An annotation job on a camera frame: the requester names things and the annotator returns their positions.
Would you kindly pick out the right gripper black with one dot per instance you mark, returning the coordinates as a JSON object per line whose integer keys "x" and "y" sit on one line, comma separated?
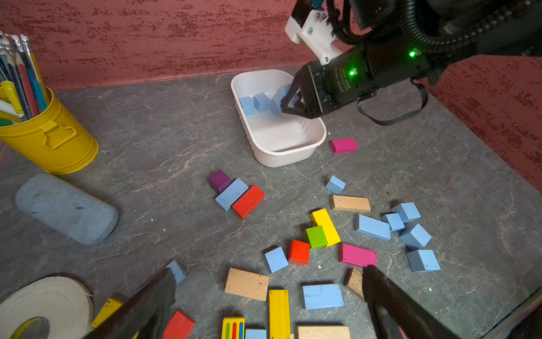
{"x": 355, "y": 76}

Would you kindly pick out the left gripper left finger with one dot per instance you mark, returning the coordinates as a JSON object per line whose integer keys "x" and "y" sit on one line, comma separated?
{"x": 145, "y": 315}

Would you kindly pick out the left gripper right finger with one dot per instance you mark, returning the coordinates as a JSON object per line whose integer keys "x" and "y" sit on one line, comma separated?
{"x": 394, "y": 313}

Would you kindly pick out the blue cube top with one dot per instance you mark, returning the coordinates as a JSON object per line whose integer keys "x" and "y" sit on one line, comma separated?
{"x": 261, "y": 102}

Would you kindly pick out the yellow block under arm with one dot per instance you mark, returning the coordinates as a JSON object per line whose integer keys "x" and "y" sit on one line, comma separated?
{"x": 109, "y": 308}

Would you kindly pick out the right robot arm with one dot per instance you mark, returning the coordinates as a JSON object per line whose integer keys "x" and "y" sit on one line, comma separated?
{"x": 444, "y": 31}

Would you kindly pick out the white plastic tub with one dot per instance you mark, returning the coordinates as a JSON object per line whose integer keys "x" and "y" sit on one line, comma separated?
{"x": 276, "y": 140}

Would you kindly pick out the red block left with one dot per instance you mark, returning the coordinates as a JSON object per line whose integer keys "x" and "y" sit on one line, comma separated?
{"x": 179, "y": 327}

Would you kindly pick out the dark wood block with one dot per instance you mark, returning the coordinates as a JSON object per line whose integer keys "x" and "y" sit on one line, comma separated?
{"x": 354, "y": 282}

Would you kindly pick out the magenta block top right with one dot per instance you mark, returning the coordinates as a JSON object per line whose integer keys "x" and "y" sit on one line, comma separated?
{"x": 345, "y": 145}

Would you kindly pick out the magenta block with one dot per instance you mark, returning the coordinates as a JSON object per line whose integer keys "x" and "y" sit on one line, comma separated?
{"x": 345, "y": 145}
{"x": 357, "y": 256}

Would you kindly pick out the long blue block left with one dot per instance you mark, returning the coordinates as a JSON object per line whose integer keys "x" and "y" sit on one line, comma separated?
{"x": 177, "y": 271}

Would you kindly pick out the blue cube right lowest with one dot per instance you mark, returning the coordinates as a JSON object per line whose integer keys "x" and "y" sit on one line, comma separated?
{"x": 423, "y": 261}

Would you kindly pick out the magenta block centre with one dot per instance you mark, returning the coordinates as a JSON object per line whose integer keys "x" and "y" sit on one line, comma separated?
{"x": 357, "y": 256}

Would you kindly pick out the blue cube right cluster c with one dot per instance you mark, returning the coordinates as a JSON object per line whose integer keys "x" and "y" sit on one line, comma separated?
{"x": 415, "y": 237}

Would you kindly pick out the tape roll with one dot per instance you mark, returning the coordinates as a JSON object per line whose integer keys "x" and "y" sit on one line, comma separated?
{"x": 64, "y": 302}

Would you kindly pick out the blue notched block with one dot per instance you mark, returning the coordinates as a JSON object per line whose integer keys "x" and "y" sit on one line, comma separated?
{"x": 322, "y": 296}

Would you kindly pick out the small blue cube centre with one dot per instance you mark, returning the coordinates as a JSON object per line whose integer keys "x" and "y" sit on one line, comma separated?
{"x": 335, "y": 185}

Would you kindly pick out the blue cube right cluster a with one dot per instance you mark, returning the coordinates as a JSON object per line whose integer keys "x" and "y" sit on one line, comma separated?
{"x": 395, "y": 221}

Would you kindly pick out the tan long block bottom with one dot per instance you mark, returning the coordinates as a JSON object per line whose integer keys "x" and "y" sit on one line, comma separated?
{"x": 323, "y": 332}

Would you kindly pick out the striped yellow block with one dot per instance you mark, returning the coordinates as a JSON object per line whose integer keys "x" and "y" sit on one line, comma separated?
{"x": 233, "y": 328}

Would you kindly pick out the blue cube right cluster b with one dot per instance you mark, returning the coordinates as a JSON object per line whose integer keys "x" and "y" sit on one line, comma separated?
{"x": 407, "y": 211}

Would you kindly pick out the green cube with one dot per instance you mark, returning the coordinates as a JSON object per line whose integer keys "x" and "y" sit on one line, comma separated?
{"x": 316, "y": 237}

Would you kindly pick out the tan block right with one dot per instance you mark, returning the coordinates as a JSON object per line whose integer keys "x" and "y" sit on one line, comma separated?
{"x": 350, "y": 204}

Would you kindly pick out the tan block left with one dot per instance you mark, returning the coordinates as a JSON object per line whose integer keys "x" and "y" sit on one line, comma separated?
{"x": 247, "y": 284}

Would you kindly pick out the grey glasses case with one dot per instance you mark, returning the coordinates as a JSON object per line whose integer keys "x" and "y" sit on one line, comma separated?
{"x": 67, "y": 209}

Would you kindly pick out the yellow upright block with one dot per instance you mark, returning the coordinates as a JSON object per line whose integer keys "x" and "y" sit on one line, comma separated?
{"x": 322, "y": 218}

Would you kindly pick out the small blue block bottom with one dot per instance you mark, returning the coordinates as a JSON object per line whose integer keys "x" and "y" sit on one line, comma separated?
{"x": 256, "y": 334}

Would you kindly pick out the red long block upper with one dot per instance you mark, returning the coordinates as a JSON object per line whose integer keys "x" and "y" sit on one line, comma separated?
{"x": 248, "y": 201}

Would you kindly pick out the yellow long block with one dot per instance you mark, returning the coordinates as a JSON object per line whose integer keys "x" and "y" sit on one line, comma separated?
{"x": 279, "y": 315}

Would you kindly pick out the purple cube block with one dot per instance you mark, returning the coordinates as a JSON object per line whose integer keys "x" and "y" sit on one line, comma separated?
{"x": 219, "y": 181}

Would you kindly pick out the long blue block upper-left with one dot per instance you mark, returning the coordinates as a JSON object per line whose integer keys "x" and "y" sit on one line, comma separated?
{"x": 231, "y": 194}

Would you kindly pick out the blue cube by red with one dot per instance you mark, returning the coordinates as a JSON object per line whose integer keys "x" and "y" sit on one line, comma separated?
{"x": 276, "y": 259}

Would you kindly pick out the yellow pencil bucket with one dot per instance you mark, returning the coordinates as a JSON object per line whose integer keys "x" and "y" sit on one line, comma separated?
{"x": 54, "y": 140}

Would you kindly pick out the pencils in bucket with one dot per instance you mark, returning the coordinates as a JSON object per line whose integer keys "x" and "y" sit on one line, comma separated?
{"x": 21, "y": 77}

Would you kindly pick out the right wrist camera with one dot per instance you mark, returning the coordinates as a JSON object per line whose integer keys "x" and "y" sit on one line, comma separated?
{"x": 308, "y": 25}

